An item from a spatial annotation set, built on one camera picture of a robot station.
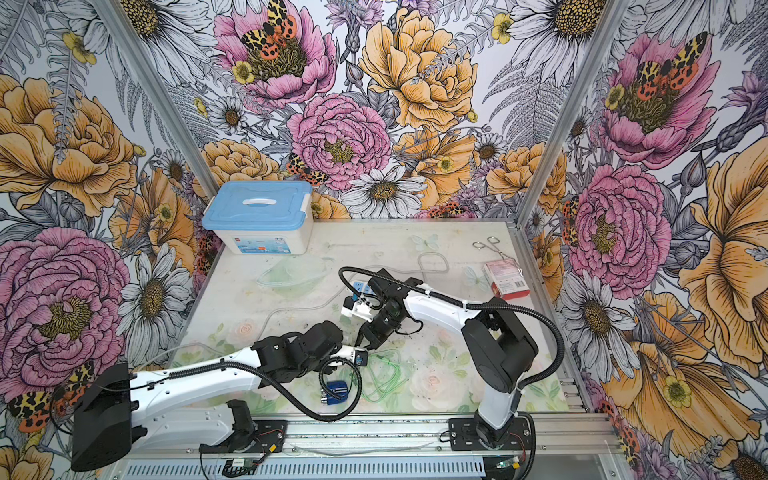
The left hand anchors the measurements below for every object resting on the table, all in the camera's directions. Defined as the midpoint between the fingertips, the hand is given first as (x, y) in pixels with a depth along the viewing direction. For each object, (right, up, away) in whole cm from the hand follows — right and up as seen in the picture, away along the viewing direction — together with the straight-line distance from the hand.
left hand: (331, 341), depth 82 cm
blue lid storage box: (-25, +35, +19) cm, 47 cm away
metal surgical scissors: (+54, +26, +32) cm, 67 cm away
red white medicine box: (+54, +15, +18) cm, 59 cm away
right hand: (+9, -3, -4) cm, 10 cm away
